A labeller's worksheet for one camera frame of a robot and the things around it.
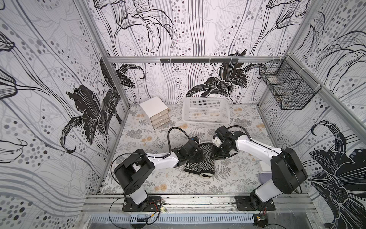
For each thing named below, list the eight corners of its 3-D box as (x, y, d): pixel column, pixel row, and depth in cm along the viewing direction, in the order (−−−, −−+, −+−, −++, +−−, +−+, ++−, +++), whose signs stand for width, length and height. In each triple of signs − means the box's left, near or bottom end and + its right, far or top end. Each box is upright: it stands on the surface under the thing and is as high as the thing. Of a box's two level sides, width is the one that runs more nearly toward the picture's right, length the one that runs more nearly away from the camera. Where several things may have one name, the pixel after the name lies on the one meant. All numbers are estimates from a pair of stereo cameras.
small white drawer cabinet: (154, 130, 105) (149, 118, 93) (143, 116, 114) (137, 103, 102) (170, 121, 111) (168, 107, 99) (158, 108, 120) (155, 95, 108)
